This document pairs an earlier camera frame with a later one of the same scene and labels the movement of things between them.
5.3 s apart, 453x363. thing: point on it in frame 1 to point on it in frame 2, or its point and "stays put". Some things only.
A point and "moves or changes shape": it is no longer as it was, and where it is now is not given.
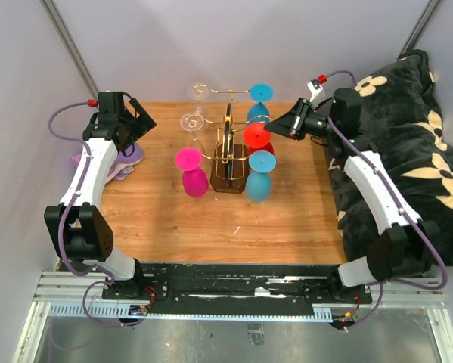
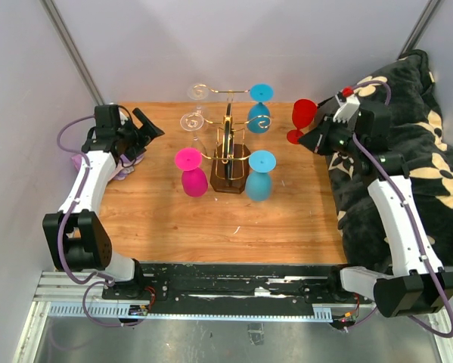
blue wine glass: (259, 112) stays put
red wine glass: (257, 138) moves or changes shape
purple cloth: (122, 165) stays put
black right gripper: (291, 124) to (315, 140)
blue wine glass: (259, 183) stays put
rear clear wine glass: (199, 91) stays put
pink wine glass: (194, 179) stays put
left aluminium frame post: (68, 44) stays put
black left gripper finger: (122, 137) to (130, 152)
